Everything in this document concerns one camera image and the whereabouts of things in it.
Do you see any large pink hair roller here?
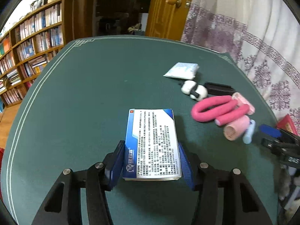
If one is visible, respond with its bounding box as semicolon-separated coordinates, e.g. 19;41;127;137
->
223;115;250;141

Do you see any long pink foam curler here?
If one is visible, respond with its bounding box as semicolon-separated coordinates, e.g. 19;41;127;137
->
191;95;249;126

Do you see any blue white medicine box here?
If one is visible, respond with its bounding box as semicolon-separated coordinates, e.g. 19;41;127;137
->
123;109;182;181

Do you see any red booklet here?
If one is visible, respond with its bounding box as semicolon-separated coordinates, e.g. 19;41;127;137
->
276;114;298;136

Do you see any light blue tube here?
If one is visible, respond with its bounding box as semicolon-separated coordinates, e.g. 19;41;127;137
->
243;119;256;144

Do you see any black comb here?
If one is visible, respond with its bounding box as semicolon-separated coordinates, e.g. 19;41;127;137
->
203;82;236;96

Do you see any panda figurine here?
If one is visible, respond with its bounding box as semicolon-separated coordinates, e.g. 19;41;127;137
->
180;80;208;101

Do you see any green table mat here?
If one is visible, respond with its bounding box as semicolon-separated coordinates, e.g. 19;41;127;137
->
1;36;279;224

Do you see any white tissue packet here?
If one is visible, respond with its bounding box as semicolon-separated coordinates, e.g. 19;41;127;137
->
163;62;199;80

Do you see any white purple patterned curtain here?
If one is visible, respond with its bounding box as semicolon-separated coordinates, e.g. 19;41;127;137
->
181;0;299;128

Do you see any wooden door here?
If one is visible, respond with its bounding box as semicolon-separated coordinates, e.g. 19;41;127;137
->
145;0;192;41

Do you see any wooden bookshelf with books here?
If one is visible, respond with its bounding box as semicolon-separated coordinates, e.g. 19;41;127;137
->
1;0;74;108

